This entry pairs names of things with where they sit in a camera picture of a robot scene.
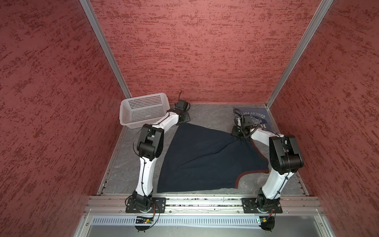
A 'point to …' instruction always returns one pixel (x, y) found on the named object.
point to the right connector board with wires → (268, 223)
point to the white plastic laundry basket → (134, 112)
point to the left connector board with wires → (143, 223)
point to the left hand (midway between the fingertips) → (184, 121)
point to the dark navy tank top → (195, 158)
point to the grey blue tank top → (258, 115)
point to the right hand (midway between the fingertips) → (232, 133)
